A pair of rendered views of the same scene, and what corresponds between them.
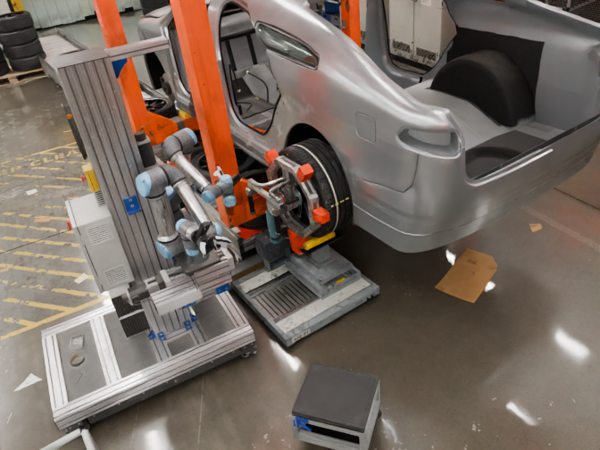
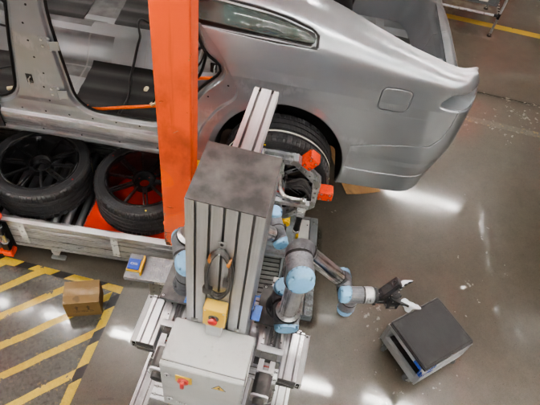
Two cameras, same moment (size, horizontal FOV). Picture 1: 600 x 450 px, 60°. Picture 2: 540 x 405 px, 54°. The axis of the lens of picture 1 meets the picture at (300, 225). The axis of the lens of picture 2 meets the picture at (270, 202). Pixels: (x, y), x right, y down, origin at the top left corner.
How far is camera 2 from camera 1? 283 cm
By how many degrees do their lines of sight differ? 47
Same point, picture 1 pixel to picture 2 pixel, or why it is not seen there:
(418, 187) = (445, 139)
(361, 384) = (437, 311)
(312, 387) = (416, 341)
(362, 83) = (394, 59)
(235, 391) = (319, 390)
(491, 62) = not seen: outside the picture
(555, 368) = (461, 211)
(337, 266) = not seen: hidden behind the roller
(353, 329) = not seen: hidden behind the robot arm
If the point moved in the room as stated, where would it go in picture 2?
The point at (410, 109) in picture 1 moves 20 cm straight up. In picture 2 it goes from (458, 77) to (474, 45)
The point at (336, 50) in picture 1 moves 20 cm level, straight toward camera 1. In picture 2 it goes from (338, 22) to (370, 41)
